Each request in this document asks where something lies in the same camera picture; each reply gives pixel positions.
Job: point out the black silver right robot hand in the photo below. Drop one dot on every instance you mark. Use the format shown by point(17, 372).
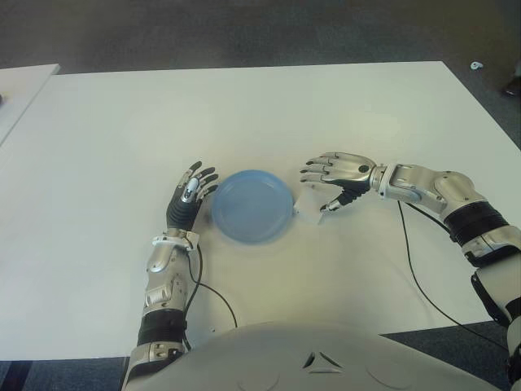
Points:
point(350, 169)

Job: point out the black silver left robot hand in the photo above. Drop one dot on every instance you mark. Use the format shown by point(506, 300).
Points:
point(183, 207)

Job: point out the white charger block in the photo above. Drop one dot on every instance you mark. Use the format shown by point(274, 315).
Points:
point(311, 205)

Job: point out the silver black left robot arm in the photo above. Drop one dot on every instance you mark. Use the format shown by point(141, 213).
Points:
point(163, 277)

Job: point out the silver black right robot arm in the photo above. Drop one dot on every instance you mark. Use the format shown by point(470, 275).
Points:
point(447, 195)

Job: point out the blue round plate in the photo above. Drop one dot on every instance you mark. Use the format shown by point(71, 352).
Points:
point(252, 205)

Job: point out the small white floor object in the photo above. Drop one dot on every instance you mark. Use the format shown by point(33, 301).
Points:
point(476, 65)

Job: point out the black shoe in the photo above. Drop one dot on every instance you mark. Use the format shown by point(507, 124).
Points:
point(513, 87)

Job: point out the grey robot torso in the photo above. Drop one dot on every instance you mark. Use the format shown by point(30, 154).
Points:
point(305, 358)

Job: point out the white side table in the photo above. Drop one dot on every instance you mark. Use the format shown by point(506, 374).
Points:
point(20, 89)

